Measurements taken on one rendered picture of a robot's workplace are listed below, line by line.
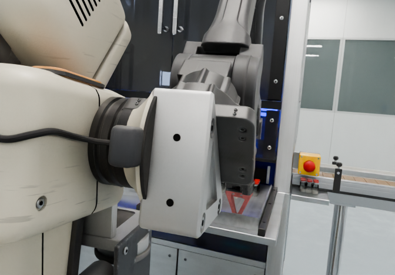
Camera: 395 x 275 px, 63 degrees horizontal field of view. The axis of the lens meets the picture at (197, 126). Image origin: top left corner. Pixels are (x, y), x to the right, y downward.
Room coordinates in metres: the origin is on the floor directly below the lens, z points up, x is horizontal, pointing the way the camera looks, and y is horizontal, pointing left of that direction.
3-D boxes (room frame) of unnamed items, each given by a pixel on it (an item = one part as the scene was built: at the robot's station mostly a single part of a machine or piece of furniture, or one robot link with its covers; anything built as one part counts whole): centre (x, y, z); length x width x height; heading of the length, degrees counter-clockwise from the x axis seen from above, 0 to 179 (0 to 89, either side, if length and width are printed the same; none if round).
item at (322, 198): (1.17, -0.44, 0.87); 0.14 x 0.13 x 0.02; 162
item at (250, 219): (0.99, -0.10, 0.90); 0.34 x 0.26 x 0.04; 162
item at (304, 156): (1.13, -0.41, 0.99); 0.08 x 0.07 x 0.07; 162
